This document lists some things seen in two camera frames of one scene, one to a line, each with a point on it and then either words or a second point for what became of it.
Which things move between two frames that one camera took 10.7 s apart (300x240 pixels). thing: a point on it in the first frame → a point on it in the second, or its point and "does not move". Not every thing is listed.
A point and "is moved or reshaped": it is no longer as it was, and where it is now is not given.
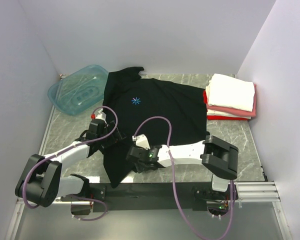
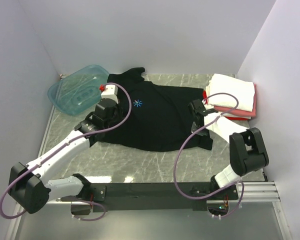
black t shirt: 166,114 is moved or reshaped
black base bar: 155,197 does not move
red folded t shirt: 221,117 does not move
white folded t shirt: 225,92 does not move
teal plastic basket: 77,92 does not move
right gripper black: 141,168 → 203,132
